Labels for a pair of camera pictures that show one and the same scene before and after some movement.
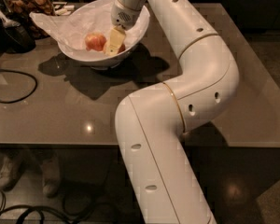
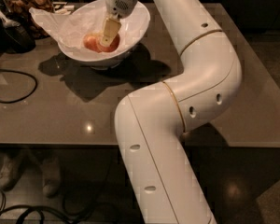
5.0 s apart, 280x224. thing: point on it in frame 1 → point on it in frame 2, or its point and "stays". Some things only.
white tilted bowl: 87,33 stays
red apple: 95,41 stays
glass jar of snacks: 22,0 stays
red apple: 121,48 → 112,47
